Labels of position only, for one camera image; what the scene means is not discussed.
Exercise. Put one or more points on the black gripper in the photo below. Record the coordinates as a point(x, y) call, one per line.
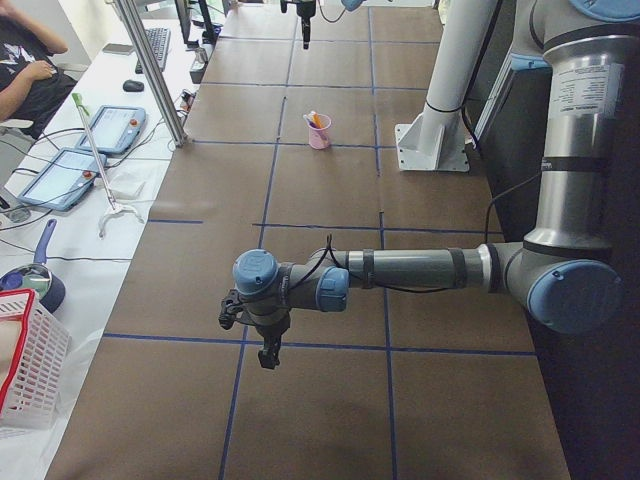
point(304, 21)
point(270, 332)

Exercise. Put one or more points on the blue teach pendant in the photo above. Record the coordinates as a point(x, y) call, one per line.
point(114, 128)
point(63, 182)

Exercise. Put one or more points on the pink mesh pen holder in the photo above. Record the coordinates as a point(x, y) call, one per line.
point(319, 138)

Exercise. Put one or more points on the purple highlighter pen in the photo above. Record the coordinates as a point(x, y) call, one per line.
point(311, 121)

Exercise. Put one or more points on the person in black shirt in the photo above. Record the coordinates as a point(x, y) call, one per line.
point(32, 87)

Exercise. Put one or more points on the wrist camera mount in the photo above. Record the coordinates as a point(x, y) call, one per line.
point(233, 311)

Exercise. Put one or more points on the blue handled saucepan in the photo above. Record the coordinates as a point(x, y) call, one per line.
point(36, 276)

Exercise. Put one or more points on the black computer mouse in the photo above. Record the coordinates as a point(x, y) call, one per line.
point(133, 86)

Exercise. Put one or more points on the far blue teach pendant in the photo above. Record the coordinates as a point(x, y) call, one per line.
point(114, 128)

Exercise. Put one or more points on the aluminium frame post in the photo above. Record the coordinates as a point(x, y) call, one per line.
point(128, 14)

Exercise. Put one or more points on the white plastic basket red rim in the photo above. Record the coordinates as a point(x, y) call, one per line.
point(34, 346)

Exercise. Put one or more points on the long reacher grabber tool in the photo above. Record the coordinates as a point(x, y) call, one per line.
point(114, 209)

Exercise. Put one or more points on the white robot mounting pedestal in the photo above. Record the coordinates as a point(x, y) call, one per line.
point(434, 141)

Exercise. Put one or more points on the black keyboard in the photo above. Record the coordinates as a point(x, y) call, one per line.
point(159, 42)

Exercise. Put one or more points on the near blue teach pendant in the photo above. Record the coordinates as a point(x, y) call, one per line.
point(63, 182)

